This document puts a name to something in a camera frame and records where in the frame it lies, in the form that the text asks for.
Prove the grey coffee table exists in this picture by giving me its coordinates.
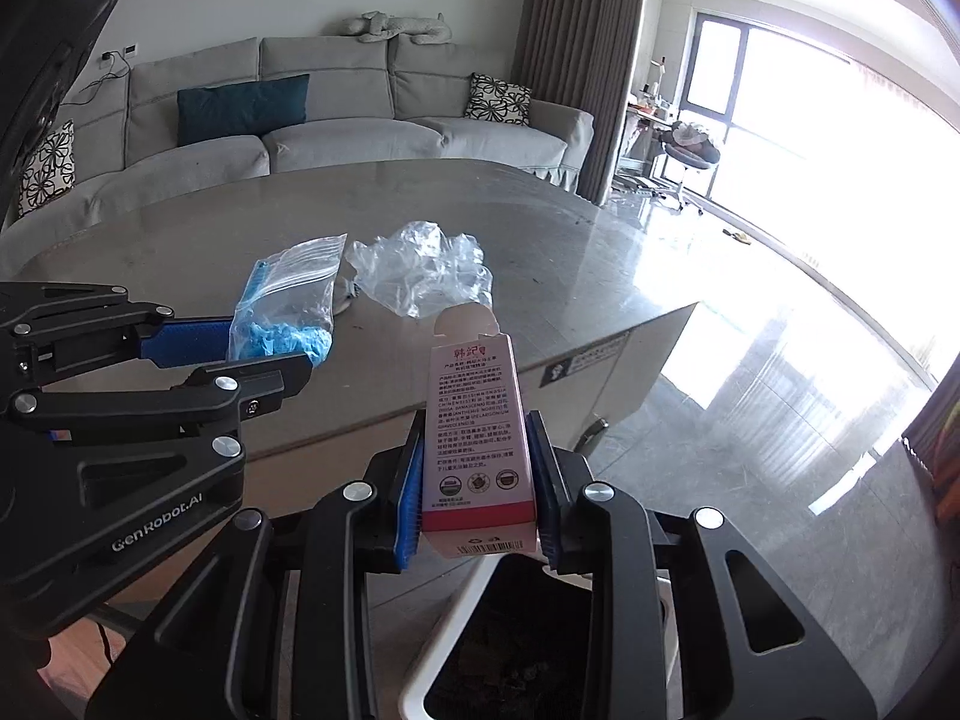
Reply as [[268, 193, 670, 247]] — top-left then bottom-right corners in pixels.
[[0, 157, 702, 481]]

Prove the grey-brown curtain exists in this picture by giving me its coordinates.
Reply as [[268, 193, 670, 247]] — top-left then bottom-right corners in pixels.
[[510, 0, 653, 205]]

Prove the grey fabric sofa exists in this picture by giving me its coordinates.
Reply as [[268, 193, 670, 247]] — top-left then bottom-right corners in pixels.
[[0, 34, 595, 233]]

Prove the floral cushion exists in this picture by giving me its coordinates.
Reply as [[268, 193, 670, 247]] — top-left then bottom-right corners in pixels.
[[16, 120, 77, 218], [463, 73, 533, 125]]

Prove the white plush toy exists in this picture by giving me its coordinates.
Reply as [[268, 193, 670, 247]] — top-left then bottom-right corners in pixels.
[[343, 11, 453, 44]]

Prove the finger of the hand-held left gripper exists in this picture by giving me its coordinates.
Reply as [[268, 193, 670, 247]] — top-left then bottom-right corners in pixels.
[[0, 281, 235, 391], [0, 351, 314, 460]]

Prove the chair with clothes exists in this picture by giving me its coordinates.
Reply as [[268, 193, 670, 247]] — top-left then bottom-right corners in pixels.
[[658, 120, 722, 212]]

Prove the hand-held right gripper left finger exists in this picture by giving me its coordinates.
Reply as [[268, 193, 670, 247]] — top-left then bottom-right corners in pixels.
[[85, 411, 427, 720]]

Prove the large window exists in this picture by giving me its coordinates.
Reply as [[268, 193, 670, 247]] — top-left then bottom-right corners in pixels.
[[694, 11, 960, 256]]

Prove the white rack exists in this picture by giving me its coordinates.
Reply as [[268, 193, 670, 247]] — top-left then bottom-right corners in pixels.
[[611, 56, 676, 192]]

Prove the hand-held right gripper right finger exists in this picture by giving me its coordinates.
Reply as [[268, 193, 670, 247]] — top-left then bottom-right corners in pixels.
[[525, 409, 880, 720]]

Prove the pink cardboard box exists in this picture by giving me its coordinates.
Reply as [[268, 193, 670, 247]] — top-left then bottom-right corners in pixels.
[[420, 304, 539, 560]]

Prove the white trash bin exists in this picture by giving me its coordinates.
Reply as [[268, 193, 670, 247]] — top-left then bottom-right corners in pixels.
[[397, 551, 676, 720]]

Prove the teal cushion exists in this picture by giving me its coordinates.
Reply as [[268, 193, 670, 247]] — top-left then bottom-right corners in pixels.
[[178, 73, 311, 147]]

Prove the clear crumpled plastic bag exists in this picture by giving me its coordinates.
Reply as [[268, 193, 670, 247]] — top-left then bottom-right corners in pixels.
[[346, 221, 494, 320]]

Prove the zip bag with blue gloves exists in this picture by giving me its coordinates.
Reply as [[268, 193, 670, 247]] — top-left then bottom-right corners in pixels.
[[227, 234, 348, 368]]

